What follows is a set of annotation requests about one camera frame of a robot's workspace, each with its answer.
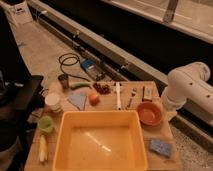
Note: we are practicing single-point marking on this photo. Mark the yellow corn cob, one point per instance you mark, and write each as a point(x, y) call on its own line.
point(43, 150)

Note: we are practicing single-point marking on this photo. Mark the white paper cup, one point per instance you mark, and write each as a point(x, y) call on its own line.
point(52, 100)

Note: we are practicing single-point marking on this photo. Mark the blue power box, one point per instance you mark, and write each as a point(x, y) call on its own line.
point(87, 64)

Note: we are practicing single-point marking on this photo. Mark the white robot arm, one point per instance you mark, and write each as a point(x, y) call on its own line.
point(188, 82)

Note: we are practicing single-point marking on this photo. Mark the blue sponge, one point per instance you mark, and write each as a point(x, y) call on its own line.
point(161, 147)

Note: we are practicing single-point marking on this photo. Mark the green pepper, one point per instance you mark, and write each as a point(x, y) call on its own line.
point(79, 85)

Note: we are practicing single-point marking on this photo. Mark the green plastic cup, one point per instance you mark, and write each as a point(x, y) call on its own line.
point(45, 124)

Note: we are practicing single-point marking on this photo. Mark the orange fruit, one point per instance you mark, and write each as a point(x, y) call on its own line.
point(93, 98)

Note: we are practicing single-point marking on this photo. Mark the yellow plastic tub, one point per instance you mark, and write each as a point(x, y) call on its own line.
point(100, 141)

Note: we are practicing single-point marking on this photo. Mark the dark red grapes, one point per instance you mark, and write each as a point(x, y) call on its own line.
point(102, 89)

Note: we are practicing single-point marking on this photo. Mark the metal cup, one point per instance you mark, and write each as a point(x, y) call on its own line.
point(63, 79)

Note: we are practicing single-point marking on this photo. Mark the white paper bag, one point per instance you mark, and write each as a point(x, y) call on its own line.
point(19, 14)

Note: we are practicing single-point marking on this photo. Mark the blue grey towel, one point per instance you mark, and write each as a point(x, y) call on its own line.
point(78, 99)

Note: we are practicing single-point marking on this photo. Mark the orange bowl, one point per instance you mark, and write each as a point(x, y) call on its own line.
point(149, 113)

